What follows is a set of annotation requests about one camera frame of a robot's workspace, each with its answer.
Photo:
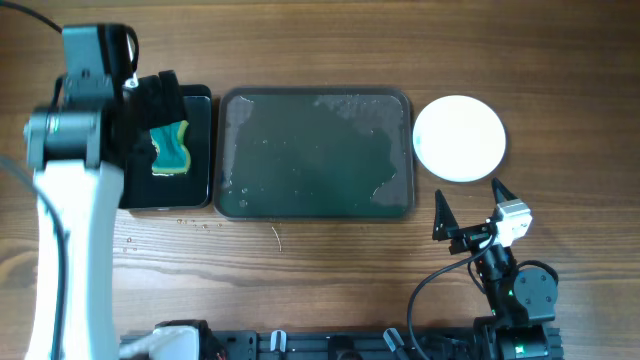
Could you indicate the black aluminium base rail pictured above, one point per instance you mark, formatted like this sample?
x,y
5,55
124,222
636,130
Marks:
x,y
445,343

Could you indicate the green yellow sponge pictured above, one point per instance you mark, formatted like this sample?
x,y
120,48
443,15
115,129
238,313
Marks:
x,y
172,155

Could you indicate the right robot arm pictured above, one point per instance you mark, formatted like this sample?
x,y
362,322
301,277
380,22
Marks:
x,y
521,295

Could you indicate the black rectangular water tub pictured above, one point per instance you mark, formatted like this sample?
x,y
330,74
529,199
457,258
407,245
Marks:
x,y
144,190

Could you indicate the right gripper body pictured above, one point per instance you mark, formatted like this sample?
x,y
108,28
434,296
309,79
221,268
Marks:
x,y
471,237

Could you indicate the dark grey serving tray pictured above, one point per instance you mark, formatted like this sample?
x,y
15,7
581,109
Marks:
x,y
314,153

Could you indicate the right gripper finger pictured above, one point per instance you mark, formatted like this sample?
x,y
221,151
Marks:
x,y
445,224
501,193

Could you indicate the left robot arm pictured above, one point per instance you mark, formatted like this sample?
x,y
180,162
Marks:
x,y
110,140

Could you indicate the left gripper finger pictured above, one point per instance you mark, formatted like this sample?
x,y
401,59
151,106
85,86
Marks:
x,y
157,101
132,82

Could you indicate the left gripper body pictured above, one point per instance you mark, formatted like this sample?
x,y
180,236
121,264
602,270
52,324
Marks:
x,y
64,94

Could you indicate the white plate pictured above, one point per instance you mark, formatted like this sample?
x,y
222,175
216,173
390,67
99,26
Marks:
x,y
459,138

